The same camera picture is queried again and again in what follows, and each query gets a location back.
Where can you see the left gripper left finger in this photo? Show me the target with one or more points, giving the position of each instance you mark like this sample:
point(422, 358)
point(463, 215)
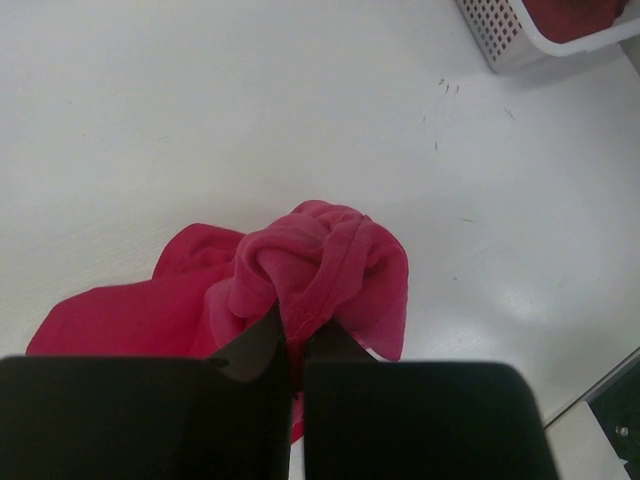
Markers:
point(226, 416)

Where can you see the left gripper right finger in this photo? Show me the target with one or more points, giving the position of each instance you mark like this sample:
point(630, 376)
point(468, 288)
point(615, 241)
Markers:
point(369, 419)

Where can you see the pink t-shirt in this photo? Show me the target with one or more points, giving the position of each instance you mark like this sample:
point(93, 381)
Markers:
point(321, 262)

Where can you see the dark red t-shirt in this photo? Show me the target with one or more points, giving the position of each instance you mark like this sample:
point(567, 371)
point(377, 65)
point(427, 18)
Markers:
point(562, 21)

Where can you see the white plastic basket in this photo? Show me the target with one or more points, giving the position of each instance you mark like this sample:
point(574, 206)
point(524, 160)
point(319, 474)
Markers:
point(509, 39)

